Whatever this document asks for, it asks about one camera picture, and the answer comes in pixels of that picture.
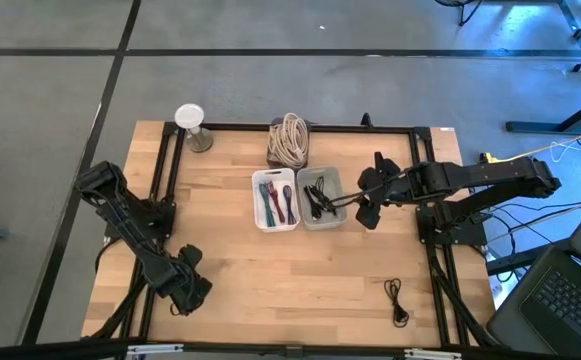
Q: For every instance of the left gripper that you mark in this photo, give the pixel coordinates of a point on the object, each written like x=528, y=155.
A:
x=190, y=285

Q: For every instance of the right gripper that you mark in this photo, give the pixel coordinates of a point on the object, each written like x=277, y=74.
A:
x=385, y=187

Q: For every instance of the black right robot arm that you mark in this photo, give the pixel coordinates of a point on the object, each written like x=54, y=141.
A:
x=495, y=172

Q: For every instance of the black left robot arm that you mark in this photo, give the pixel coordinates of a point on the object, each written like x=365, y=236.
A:
x=120, y=215

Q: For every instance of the grey plastic bin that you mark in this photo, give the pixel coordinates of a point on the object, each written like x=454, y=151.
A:
x=335, y=220

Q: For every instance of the white plastic bin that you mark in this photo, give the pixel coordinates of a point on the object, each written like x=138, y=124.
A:
x=257, y=225

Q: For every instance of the dark translucent bin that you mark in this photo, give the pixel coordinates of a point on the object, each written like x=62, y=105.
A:
x=276, y=121

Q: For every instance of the black gantry beam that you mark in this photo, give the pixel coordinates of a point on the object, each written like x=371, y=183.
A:
x=45, y=350

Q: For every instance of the black floor strut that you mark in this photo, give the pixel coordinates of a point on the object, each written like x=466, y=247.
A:
x=515, y=261

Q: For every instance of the black desk foot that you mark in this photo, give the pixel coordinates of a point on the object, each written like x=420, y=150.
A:
x=535, y=126

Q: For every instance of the black floor stand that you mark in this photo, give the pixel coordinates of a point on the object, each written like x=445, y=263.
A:
x=462, y=20

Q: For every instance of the open dark laptop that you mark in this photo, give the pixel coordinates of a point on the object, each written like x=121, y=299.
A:
x=560, y=300

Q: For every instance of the black aluminium table frame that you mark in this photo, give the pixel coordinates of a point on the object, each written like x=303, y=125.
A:
x=340, y=129

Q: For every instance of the silver metal bracket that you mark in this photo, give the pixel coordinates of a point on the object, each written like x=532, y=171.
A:
x=432, y=354
x=155, y=349

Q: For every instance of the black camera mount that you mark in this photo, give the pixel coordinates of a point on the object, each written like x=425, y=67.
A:
x=366, y=120

